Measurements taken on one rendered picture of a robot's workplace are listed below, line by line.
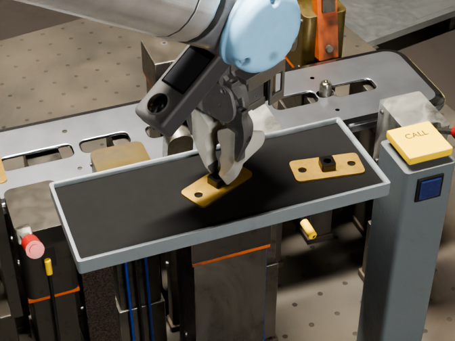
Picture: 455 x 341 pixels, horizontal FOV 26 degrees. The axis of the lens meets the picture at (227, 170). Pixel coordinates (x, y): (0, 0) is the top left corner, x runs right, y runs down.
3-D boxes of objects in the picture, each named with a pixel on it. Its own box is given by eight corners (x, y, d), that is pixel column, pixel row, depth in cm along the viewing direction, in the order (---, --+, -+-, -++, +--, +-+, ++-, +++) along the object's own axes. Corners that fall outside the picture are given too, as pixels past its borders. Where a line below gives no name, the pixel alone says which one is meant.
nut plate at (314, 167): (355, 153, 118) (356, 146, 117) (365, 173, 115) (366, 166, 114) (288, 163, 117) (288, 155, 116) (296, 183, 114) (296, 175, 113)
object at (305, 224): (281, 183, 140) (282, 177, 139) (317, 238, 131) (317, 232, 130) (273, 185, 139) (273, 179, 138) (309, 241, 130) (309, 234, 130)
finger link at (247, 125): (255, 162, 108) (252, 93, 103) (245, 168, 107) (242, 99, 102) (224, 146, 111) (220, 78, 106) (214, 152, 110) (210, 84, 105)
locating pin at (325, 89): (327, 97, 158) (329, 75, 155) (332, 103, 156) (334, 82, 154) (315, 99, 157) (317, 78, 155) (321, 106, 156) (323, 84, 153)
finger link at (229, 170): (273, 174, 114) (271, 107, 109) (237, 198, 111) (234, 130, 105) (254, 164, 116) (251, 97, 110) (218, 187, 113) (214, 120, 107)
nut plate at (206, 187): (231, 160, 117) (231, 153, 116) (254, 175, 115) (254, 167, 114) (179, 193, 112) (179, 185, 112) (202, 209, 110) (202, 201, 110)
